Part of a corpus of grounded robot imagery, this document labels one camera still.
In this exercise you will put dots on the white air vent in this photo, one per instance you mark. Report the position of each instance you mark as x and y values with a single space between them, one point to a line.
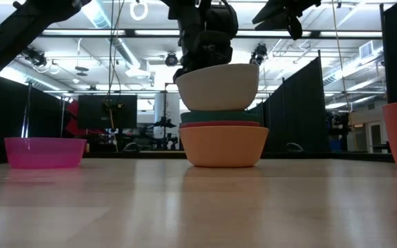
366 50

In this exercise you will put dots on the black equipment stand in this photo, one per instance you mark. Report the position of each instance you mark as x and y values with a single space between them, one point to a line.
164 123

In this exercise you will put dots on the white pillar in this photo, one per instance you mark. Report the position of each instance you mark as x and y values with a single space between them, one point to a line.
171 106

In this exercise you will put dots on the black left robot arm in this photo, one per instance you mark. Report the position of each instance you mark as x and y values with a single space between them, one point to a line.
12 31

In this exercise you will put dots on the teal plastic bowl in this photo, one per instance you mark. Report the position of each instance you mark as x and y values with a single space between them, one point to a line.
219 116

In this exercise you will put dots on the black ceiling camera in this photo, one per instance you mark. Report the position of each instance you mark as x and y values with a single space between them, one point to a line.
36 58
260 51
171 59

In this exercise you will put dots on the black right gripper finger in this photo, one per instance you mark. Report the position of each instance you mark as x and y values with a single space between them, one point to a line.
272 12

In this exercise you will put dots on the black partition with foot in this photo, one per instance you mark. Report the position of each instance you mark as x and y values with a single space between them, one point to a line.
298 110

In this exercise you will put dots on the blue bin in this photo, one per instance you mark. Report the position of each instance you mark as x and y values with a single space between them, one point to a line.
335 144

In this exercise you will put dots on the pink translucent bowl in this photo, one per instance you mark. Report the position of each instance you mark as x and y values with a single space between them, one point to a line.
43 153

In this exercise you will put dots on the white plastic bowl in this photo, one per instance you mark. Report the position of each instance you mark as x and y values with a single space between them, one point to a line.
219 89

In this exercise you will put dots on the red plastic bowl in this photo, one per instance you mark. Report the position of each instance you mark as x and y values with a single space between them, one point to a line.
219 124

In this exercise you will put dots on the orange plastic bowl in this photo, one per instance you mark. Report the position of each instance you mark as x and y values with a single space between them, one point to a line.
222 146

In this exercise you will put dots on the silver ceiling duct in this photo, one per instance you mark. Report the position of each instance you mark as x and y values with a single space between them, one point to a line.
98 17

